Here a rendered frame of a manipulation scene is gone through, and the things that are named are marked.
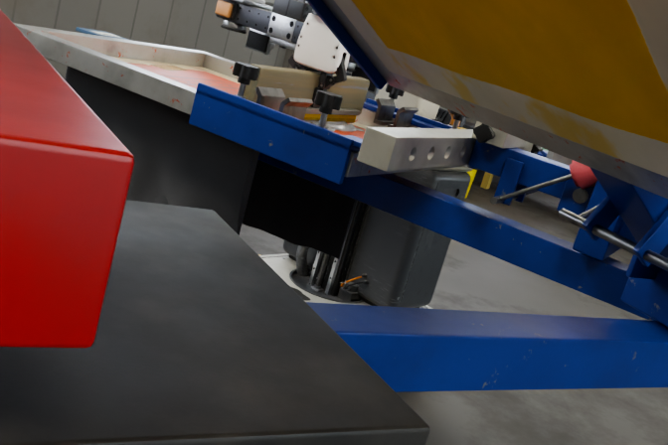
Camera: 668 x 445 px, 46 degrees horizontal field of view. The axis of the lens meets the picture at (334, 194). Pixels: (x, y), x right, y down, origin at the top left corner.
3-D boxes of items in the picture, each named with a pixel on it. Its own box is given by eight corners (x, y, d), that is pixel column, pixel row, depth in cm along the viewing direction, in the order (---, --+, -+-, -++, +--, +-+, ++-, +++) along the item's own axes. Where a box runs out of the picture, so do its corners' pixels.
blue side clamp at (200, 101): (188, 123, 131) (198, 81, 129) (207, 123, 135) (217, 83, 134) (339, 184, 117) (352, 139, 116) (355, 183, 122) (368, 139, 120)
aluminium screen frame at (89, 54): (6, 42, 153) (10, 22, 152) (201, 65, 204) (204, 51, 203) (347, 177, 118) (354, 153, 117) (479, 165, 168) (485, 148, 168)
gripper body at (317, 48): (364, 20, 152) (348, 77, 154) (320, 7, 156) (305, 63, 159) (345, 15, 145) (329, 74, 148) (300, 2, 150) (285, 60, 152)
